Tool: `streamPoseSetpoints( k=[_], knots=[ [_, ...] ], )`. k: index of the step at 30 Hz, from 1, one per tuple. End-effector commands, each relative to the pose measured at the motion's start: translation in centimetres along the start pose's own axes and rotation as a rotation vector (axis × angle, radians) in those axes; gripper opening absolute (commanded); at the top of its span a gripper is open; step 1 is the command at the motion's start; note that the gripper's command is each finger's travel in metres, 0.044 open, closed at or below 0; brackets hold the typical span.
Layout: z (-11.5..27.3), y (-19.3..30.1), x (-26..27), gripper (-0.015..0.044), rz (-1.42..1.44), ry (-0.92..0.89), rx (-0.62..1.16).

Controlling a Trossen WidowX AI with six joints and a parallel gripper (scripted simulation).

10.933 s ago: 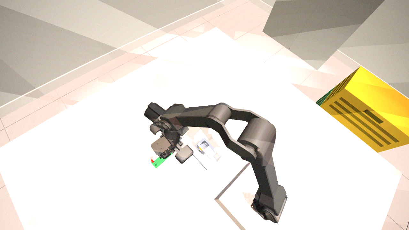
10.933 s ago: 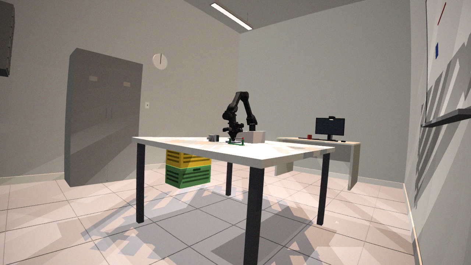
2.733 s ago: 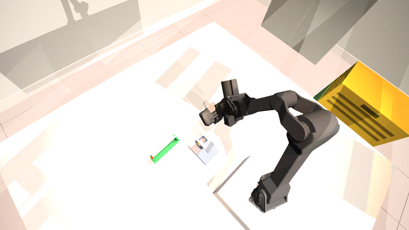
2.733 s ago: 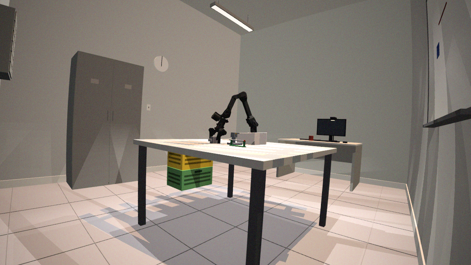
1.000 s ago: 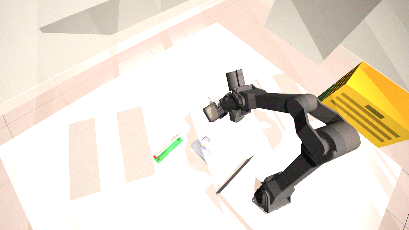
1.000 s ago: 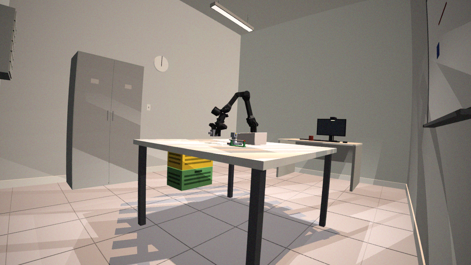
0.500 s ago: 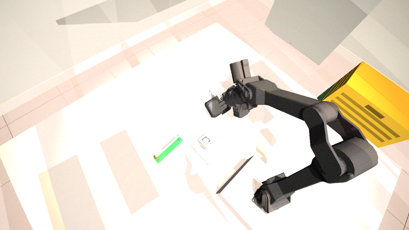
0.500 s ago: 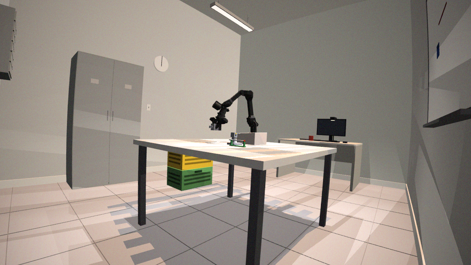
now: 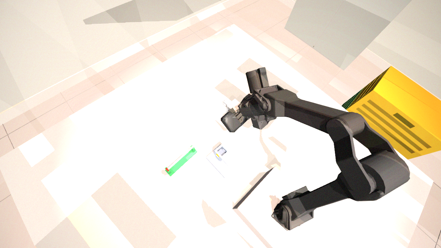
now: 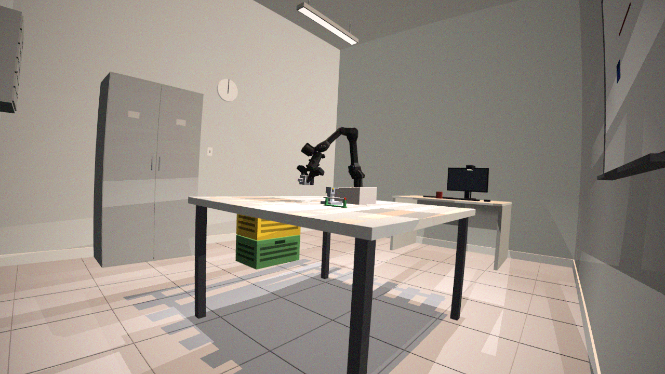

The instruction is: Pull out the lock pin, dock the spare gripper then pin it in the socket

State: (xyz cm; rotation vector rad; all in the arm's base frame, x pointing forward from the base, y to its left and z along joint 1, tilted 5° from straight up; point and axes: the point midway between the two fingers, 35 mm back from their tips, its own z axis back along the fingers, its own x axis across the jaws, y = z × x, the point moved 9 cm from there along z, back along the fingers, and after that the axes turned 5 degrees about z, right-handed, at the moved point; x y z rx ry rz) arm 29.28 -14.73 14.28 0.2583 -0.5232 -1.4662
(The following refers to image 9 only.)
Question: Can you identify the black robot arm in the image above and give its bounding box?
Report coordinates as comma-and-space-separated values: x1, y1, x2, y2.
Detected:
246, 67, 410, 231

